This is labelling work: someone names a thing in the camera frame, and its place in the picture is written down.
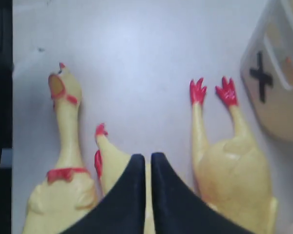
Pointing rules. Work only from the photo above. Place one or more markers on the headless yellow rubber chicken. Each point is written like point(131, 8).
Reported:
point(110, 162)

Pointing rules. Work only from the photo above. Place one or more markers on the cream bin marked X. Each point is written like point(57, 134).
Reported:
point(267, 69)

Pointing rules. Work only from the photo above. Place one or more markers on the large yellow rubber chicken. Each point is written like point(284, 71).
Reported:
point(68, 192)

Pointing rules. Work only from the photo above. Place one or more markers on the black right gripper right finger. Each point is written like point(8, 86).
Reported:
point(177, 210)

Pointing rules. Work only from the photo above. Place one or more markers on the intact yellow rubber chicken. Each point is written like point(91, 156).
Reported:
point(232, 175)

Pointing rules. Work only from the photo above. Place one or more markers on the dark equipment at table edge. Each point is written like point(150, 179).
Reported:
point(6, 68)

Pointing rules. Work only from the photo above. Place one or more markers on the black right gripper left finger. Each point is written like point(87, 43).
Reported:
point(122, 210)

